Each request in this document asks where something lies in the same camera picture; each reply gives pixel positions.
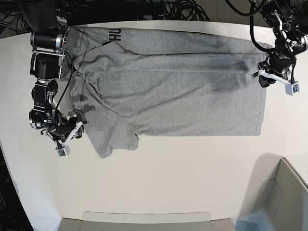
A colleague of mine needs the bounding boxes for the beige chair back bottom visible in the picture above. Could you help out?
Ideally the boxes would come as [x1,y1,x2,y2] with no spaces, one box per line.
[58,211,235,231]

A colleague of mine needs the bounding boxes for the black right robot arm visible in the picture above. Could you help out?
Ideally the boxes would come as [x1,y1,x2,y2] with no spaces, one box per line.
[17,0,83,144]

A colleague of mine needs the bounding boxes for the black cable bundle top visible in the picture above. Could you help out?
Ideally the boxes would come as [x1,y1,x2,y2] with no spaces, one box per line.
[134,0,212,22]

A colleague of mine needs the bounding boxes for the beige partition panel right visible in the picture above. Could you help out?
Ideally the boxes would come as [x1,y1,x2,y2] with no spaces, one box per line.
[255,158,308,231]

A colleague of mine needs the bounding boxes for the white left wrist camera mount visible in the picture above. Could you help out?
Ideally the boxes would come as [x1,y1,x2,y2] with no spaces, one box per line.
[253,69,299,96]

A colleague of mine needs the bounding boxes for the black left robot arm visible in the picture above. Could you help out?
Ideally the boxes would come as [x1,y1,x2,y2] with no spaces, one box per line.
[249,0,308,88]

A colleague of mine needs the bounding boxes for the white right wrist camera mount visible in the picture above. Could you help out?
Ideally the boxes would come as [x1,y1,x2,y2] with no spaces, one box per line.
[40,120,88,157]

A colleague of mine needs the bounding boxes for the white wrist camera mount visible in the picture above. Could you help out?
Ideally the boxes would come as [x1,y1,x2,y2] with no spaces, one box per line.
[40,120,88,157]
[253,69,299,96]

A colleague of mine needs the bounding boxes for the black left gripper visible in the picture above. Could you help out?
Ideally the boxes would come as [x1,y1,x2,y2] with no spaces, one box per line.
[258,54,295,88]

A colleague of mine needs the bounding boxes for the grey T-shirt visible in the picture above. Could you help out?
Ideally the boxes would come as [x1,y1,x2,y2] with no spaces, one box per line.
[63,26,266,158]

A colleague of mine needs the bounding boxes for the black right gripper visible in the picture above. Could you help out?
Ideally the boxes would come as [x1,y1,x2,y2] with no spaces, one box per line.
[47,117,84,142]

